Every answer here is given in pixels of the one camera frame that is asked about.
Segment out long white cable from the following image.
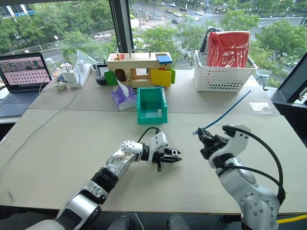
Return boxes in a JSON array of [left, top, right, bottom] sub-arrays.
[[0, 54, 83, 179]]

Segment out red plastic bag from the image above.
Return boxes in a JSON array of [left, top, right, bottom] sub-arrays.
[[207, 31, 250, 68]]

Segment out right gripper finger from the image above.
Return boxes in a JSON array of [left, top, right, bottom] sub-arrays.
[[198, 133, 213, 146], [196, 127, 214, 140]]

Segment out white perforated plastic basket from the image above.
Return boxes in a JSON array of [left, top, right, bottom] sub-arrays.
[[193, 49, 259, 92]]

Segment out black handheld controller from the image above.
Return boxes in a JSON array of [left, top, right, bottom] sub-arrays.
[[95, 62, 109, 86]]

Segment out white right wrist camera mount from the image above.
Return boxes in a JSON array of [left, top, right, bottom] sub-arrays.
[[222, 124, 252, 159]]

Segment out wooden toy lock box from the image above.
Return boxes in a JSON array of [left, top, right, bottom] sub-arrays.
[[104, 48, 177, 89]]

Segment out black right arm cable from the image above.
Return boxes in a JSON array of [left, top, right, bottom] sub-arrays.
[[217, 126, 286, 204]]

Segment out black window frame pillar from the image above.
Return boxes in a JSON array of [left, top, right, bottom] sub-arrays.
[[108, 0, 134, 55]]

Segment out large white charger adapter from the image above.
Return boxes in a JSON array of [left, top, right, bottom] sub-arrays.
[[62, 68, 78, 83]]

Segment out blue cable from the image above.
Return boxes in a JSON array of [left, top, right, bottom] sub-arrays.
[[192, 90, 252, 137]]

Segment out white power strip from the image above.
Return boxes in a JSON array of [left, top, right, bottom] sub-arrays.
[[62, 56, 93, 89]]

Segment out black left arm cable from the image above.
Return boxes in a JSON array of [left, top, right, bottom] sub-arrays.
[[137, 126, 161, 144]]

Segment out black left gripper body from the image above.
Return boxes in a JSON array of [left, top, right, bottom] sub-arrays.
[[153, 148, 169, 173]]

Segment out black item behind red bag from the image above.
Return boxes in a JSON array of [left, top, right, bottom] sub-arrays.
[[199, 27, 216, 55]]

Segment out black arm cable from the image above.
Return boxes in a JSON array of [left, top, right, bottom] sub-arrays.
[[137, 126, 161, 144], [217, 126, 286, 204]]

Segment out open laptop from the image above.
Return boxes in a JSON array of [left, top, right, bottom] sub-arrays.
[[0, 52, 53, 118]]

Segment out black monitor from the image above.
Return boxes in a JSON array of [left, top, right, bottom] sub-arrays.
[[270, 51, 307, 127]]

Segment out small white round gadget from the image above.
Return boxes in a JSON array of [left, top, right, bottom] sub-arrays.
[[55, 80, 68, 91]]

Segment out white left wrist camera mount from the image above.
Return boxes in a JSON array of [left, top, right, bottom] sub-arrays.
[[148, 131, 169, 164]]

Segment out purple tissue pack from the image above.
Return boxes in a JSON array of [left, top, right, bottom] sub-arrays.
[[110, 78, 138, 112]]

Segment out yellow cable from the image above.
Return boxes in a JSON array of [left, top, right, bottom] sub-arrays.
[[277, 214, 307, 225]]

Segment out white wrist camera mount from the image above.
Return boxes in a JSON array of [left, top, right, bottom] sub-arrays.
[[148, 131, 169, 164], [222, 124, 252, 159]]

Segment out green plastic bin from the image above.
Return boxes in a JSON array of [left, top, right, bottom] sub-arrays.
[[136, 87, 169, 125]]

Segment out clear tape patch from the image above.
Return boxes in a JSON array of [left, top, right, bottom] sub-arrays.
[[248, 102, 272, 112]]

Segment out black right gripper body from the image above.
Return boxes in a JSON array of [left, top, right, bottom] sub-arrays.
[[200, 134, 229, 161]]

